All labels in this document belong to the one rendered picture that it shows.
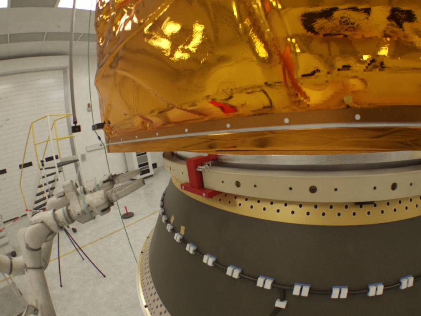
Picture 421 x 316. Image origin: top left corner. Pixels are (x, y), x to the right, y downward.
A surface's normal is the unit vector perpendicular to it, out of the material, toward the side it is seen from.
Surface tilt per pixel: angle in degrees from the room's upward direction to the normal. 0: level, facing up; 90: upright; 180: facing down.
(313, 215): 62
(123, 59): 89
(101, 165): 90
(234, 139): 90
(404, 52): 69
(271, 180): 90
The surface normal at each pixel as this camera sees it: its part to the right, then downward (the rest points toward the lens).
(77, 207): 0.27, -0.40
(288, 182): -0.58, 0.22
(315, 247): -0.52, -0.26
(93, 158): 0.78, 0.00
